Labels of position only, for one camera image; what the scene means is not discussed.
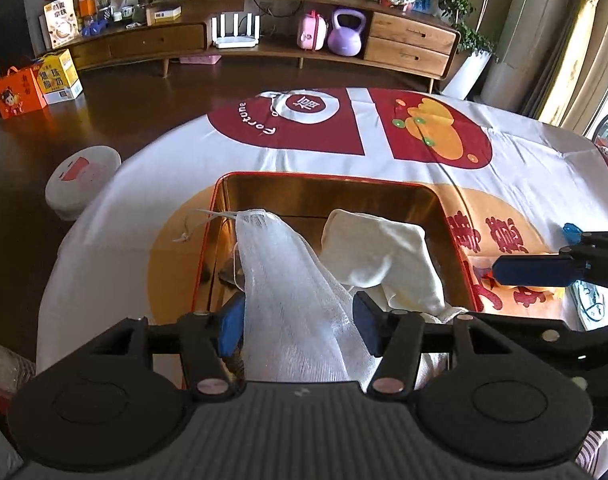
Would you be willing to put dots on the white cloth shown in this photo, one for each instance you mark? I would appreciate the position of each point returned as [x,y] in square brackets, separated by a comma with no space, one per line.
[378,255]

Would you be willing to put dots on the printed tablecloth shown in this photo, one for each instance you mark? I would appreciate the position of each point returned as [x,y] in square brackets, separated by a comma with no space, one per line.
[523,170]

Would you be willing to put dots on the person's striped clothing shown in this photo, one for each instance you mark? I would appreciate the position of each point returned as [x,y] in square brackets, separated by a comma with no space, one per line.
[601,455]

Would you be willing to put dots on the wooden TV cabinet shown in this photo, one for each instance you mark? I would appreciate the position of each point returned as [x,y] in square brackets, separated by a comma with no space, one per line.
[408,47]

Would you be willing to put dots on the orange gift box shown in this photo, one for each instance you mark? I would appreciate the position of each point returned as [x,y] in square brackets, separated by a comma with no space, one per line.
[16,95]

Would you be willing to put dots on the small white box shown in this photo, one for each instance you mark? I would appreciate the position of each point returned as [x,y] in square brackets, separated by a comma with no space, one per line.
[164,15]

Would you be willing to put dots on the blue glove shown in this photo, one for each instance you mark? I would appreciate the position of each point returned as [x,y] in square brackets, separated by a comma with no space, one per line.
[572,232]

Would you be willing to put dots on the yellow curtain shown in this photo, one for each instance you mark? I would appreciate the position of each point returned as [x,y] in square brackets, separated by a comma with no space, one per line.
[568,45]

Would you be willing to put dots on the white router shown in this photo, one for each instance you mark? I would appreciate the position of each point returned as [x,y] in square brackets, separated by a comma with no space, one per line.
[236,42]

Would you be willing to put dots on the purple kettlebell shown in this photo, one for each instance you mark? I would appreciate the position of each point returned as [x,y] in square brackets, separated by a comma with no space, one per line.
[346,40]

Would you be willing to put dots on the white mesh bag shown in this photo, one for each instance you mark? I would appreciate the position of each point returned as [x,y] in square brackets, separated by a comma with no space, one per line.
[284,300]

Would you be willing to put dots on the white round stool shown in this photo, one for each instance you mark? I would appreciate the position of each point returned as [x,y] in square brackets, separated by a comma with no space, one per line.
[81,177]

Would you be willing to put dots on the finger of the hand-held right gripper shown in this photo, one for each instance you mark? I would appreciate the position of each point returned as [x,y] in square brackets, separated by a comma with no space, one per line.
[533,270]
[558,342]

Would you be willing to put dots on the black cabinet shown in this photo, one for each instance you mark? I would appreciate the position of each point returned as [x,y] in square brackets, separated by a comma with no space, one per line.
[11,30]

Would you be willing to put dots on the yellow carton box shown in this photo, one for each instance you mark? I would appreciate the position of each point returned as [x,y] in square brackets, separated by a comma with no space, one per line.
[59,77]

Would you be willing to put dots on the white cereal box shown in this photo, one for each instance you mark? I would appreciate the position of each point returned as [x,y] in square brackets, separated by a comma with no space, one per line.
[61,22]

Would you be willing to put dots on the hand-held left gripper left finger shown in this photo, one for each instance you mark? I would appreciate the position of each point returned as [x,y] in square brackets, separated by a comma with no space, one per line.
[231,325]

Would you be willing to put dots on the tall covered air conditioner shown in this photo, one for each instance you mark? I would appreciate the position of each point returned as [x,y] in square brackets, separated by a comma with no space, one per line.
[518,35]

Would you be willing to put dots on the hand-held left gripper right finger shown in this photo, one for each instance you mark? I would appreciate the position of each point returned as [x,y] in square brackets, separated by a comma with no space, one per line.
[368,325]

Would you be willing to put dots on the dark teapot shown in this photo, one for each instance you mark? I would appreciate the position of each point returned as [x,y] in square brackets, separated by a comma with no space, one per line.
[144,2]

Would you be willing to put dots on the pink toy case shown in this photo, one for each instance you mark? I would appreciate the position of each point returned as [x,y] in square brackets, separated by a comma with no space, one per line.
[311,35]

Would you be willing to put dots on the blue toy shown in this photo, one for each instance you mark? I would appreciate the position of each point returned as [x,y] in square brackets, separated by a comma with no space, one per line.
[94,27]

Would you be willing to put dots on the red tin box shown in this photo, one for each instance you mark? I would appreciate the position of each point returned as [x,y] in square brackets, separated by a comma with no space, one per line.
[334,195]

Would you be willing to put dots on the white planter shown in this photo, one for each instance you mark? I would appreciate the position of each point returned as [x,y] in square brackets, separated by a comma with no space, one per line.
[466,75]

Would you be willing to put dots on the green potted tree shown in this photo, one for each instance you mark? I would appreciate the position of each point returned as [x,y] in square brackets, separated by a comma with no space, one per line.
[458,5]

